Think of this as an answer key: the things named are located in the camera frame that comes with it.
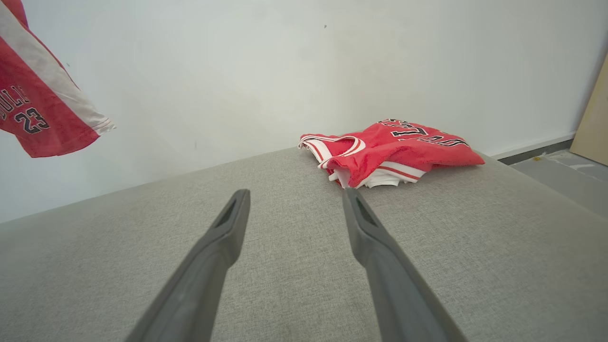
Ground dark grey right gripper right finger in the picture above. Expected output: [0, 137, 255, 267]
[342, 187, 469, 342]

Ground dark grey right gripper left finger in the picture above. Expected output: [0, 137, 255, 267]
[124, 188, 251, 342]

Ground red white-trimmed basketball jersey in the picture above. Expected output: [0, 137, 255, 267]
[298, 118, 486, 190]

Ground red shorts with white stripe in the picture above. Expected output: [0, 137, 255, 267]
[0, 0, 116, 159]

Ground black skirting strip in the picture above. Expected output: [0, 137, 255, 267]
[494, 138, 576, 166]

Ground beige wooden board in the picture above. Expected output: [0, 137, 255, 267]
[570, 52, 608, 167]

